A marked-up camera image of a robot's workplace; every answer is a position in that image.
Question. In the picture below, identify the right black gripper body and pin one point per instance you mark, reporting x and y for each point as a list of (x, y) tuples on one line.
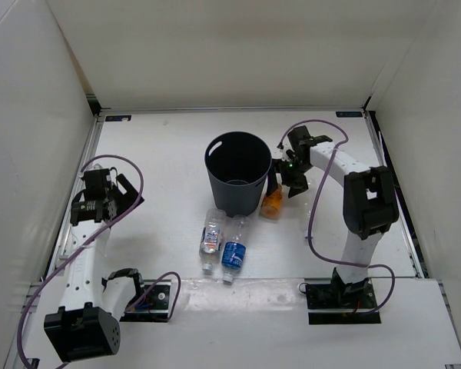
[(292, 170)]

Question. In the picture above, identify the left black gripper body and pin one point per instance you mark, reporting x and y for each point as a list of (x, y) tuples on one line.
[(111, 194)]

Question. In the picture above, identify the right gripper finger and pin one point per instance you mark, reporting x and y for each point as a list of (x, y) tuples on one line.
[(297, 185), (272, 184)]

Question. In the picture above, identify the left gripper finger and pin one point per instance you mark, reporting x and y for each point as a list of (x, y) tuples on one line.
[(110, 211), (124, 194)]

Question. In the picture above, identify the orange juice bottle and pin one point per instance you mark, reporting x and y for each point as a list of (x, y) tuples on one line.
[(271, 204)]

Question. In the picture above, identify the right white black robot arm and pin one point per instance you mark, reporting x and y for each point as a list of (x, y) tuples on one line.
[(369, 203)]

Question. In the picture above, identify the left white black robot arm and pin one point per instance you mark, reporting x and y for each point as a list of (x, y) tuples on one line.
[(86, 324)]

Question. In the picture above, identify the dark grey plastic bin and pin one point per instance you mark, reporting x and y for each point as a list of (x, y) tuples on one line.
[(237, 164)]

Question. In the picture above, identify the clear unlabelled plastic bottle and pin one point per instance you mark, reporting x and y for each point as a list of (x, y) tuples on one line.
[(304, 223)]

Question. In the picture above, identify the right blue corner sticker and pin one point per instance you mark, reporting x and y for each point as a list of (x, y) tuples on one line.
[(349, 114)]

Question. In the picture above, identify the blue corner sticker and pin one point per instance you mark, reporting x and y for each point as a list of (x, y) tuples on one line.
[(117, 118), (349, 114)]

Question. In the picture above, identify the left blue corner sticker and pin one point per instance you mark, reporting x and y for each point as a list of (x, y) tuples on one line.
[(117, 118)]

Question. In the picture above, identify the clear bottle white orange label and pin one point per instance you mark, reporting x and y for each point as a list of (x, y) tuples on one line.
[(212, 239)]

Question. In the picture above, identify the clear bottle blue label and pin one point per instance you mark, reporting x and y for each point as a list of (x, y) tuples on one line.
[(235, 248)]

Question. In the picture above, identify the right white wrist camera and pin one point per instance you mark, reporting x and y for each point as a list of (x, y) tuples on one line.
[(286, 152)]

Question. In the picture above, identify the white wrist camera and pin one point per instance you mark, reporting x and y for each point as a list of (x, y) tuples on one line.
[(94, 167), (286, 152)]

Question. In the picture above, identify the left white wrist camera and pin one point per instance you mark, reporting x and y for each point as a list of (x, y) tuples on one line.
[(94, 167)]

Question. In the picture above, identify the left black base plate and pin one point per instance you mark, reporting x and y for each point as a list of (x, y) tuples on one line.
[(154, 308)]

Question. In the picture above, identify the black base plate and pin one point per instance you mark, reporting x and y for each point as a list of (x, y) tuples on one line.
[(324, 308), (154, 308)]

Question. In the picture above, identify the left aluminium frame rail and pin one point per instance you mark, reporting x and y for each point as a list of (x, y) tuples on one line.
[(13, 359)]

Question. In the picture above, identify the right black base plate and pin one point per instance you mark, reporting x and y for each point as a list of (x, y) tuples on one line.
[(324, 308)]

